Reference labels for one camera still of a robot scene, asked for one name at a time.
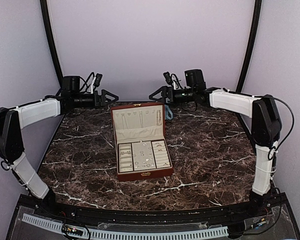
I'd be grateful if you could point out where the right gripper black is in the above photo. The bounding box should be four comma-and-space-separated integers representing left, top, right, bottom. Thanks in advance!
150, 85, 197, 107

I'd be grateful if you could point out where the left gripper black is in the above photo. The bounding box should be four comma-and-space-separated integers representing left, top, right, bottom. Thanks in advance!
72, 89, 119, 109

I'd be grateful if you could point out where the brown jewelry box cream lining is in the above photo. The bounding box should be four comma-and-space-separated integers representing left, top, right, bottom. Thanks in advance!
111, 102, 174, 182

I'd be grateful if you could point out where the brown jewelry tray cream lining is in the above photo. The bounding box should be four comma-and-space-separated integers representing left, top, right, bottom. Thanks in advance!
117, 139, 172, 174

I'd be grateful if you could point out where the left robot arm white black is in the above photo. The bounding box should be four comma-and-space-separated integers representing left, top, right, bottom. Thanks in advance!
0, 89, 119, 218

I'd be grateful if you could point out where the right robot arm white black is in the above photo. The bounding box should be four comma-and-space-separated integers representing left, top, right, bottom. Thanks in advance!
149, 86, 283, 196

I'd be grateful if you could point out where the light blue mug upside down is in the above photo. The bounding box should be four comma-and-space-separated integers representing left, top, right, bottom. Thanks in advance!
164, 104, 174, 121

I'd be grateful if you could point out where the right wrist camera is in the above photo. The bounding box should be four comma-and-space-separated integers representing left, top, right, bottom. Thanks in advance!
163, 68, 207, 91

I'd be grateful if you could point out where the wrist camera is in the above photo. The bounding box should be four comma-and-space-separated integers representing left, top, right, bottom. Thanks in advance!
163, 68, 207, 91
61, 72, 103, 95

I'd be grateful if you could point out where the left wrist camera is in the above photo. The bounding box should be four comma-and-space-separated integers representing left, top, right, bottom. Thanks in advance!
61, 72, 103, 95

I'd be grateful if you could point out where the left black frame post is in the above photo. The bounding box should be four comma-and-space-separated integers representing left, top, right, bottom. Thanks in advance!
39, 0, 63, 86

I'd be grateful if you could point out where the black frame post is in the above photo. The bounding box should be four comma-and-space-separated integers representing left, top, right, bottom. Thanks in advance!
236, 0, 263, 93
39, 0, 63, 86

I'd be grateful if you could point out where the right black frame post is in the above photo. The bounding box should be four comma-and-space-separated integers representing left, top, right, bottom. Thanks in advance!
236, 0, 263, 93

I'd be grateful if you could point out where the white slotted cable duct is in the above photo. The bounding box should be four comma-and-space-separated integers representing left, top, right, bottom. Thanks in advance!
21, 213, 229, 240

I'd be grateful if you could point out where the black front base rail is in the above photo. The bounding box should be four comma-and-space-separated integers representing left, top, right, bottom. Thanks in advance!
14, 193, 291, 227

